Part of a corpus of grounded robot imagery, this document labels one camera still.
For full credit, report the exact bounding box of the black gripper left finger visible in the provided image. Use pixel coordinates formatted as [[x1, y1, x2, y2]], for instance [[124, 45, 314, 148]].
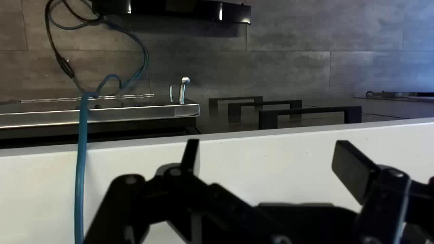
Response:
[[84, 140, 271, 244]]

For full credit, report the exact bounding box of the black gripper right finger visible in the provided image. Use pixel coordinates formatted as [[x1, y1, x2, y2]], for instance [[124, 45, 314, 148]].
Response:
[[331, 140, 434, 244]]

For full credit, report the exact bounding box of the black stove grate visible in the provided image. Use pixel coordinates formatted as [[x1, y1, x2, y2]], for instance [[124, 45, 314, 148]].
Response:
[[208, 97, 362, 129]]

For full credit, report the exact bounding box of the blue cable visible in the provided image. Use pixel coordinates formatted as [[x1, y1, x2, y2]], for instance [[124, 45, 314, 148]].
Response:
[[73, 15, 150, 244]]

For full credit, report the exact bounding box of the black wall shelf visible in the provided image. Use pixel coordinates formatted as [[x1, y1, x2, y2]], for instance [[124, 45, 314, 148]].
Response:
[[90, 0, 251, 25]]

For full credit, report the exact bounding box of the black cable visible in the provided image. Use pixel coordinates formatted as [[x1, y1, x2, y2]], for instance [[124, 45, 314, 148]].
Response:
[[43, 0, 101, 94]]

